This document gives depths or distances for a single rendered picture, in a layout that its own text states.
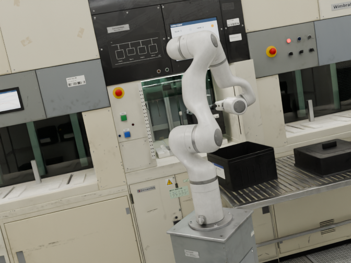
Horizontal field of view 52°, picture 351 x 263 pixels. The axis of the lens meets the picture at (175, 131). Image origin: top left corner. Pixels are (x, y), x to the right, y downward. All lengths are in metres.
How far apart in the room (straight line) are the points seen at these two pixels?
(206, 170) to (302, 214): 1.25
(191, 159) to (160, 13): 1.00
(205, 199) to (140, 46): 1.03
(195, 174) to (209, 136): 0.17
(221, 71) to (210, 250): 0.79
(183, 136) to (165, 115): 1.62
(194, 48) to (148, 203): 1.11
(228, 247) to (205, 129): 0.47
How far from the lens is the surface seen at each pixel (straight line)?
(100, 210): 2.24
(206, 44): 1.45
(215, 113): 2.41
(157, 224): 2.30
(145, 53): 2.13
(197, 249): 1.52
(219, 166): 1.93
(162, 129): 3.05
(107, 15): 2.15
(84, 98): 2.12
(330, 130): 2.55
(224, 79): 1.71
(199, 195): 1.49
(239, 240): 1.54
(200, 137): 1.40
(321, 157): 1.94
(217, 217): 1.53
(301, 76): 2.93
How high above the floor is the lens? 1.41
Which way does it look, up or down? 9 degrees down
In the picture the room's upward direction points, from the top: 10 degrees counter-clockwise
